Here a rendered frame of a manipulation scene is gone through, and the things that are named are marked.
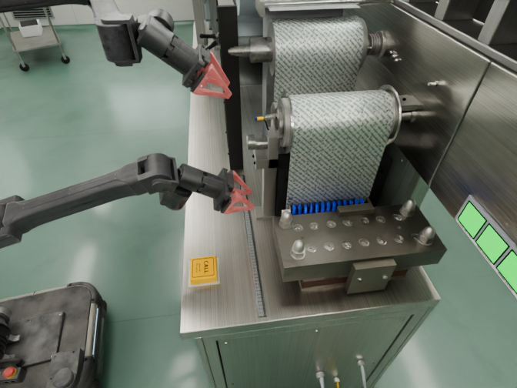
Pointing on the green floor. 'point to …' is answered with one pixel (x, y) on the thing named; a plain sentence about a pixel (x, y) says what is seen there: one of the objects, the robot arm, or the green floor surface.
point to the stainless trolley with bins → (33, 38)
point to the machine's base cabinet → (310, 352)
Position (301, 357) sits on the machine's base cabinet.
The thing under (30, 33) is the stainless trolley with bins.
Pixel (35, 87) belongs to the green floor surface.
